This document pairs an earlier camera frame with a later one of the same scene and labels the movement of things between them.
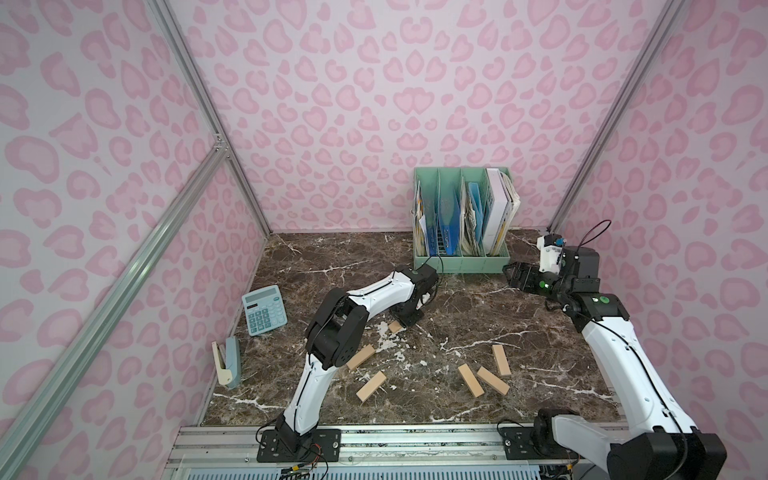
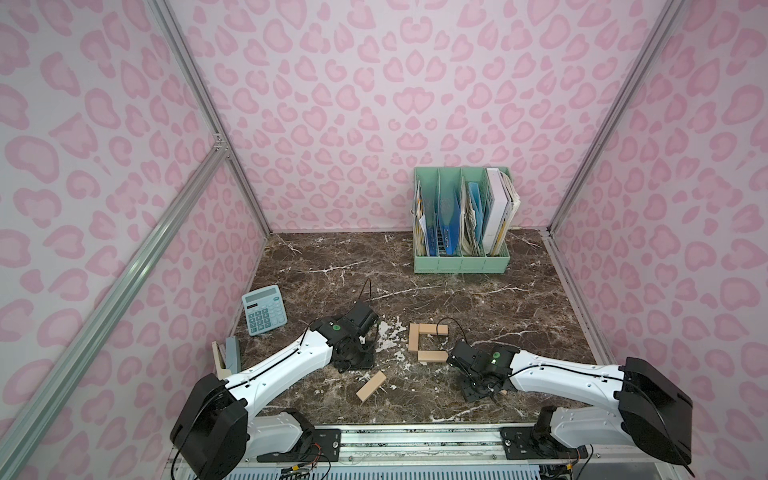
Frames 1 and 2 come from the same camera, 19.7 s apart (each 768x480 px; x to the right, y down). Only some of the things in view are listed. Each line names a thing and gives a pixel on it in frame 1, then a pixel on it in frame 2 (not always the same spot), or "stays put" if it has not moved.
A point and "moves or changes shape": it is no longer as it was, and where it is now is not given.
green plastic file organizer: (461, 219) stays put
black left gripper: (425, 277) → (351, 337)
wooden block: (501, 359) moves or changes shape
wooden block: (371, 386) stays put
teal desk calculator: (264, 310) stays put
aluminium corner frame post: (656, 35) stays put
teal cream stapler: (228, 360) stays put
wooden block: (361, 356) moves or changes shape
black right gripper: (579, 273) → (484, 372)
